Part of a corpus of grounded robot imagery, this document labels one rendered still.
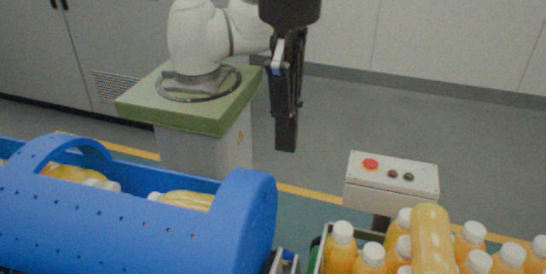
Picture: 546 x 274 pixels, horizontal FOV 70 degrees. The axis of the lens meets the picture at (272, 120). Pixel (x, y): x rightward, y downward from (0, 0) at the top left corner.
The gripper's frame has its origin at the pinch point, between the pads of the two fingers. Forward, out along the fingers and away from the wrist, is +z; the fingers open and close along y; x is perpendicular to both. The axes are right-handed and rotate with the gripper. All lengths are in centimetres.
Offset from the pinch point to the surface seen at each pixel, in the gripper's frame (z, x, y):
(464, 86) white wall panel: 123, -84, 270
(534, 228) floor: 136, -109, 135
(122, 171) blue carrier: 29, 42, 12
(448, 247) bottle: 21.0, -27.2, 3.5
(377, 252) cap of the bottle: 27.0, -16.6, 4.4
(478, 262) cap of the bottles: 27.0, -33.9, 7.2
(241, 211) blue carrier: 13.7, 5.7, -4.8
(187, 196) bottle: 18.3, 18.1, -0.2
